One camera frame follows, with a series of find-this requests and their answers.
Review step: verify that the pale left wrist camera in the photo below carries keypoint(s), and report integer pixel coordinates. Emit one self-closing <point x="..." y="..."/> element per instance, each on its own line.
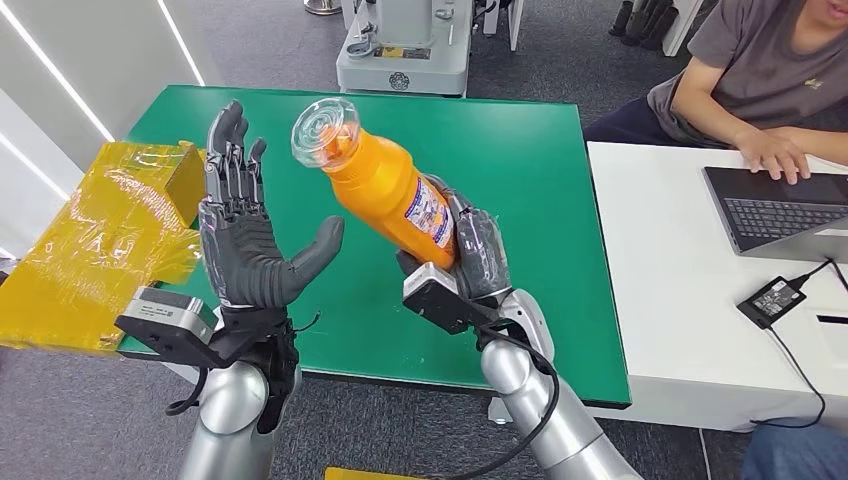
<point x="166" y="311"/>

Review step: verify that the person's right hand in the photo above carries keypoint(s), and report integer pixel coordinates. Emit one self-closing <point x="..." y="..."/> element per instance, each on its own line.
<point x="772" y="149"/>

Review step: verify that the black boots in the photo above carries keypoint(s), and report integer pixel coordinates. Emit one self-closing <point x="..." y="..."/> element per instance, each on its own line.
<point x="646" y="23"/>

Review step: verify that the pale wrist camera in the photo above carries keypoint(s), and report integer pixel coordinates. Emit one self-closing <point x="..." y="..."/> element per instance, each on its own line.
<point x="166" y="311"/>
<point x="427" y="281"/>

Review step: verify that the person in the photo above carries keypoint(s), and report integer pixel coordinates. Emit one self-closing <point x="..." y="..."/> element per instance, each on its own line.
<point x="748" y="66"/>

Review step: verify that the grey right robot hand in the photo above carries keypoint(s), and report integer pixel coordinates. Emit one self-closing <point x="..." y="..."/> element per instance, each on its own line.
<point x="480" y="252"/>

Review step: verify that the white table foot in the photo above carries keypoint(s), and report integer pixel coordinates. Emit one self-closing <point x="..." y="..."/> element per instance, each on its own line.
<point x="498" y="414"/>

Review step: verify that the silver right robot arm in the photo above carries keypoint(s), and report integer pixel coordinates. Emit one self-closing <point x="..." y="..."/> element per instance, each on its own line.
<point x="530" y="397"/>

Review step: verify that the person's right forearm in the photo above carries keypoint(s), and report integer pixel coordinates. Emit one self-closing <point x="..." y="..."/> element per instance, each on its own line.
<point x="702" y="129"/>

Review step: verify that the black power adapter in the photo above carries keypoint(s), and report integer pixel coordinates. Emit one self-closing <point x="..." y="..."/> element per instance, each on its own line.
<point x="772" y="301"/>

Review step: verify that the metal chair base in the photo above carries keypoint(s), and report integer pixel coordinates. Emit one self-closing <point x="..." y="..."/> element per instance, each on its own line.
<point x="323" y="6"/>

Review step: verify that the white desk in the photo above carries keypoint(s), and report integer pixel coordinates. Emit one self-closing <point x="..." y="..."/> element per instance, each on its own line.
<point x="662" y="265"/>

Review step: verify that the person's leg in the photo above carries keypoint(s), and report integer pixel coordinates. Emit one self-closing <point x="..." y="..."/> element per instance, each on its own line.
<point x="795" y="457"/>

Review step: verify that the dark grey laptop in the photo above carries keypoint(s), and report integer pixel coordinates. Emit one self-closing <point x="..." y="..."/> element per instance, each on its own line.
<point x="775" y="218"/>

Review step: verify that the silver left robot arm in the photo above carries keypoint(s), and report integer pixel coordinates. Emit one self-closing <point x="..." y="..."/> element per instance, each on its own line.
<point x="232" y="404"/>

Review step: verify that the black flat object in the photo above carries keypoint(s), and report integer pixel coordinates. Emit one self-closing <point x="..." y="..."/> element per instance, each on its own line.
<point x="833" y="320"/>

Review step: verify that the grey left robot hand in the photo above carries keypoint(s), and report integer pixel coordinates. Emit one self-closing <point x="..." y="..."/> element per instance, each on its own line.
<point x="245" y="258"/>

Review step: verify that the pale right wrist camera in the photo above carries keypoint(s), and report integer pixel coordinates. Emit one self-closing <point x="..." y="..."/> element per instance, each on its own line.
<point x="427" y="281"/>

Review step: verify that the orange bottle with clear cap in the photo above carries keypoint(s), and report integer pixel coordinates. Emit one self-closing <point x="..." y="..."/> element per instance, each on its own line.
<point x="378" y="185"/>

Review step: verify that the yellow flat object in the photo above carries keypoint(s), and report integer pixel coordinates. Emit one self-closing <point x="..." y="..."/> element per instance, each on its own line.
<point x="371" y="474"/>

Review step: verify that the yellow tape-wrapped box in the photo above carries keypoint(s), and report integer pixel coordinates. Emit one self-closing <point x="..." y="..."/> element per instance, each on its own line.
<point x="86" y="252"/>

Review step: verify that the white post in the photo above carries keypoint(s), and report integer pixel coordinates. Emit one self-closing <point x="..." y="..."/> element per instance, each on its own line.
<point x="515" y="23"/>

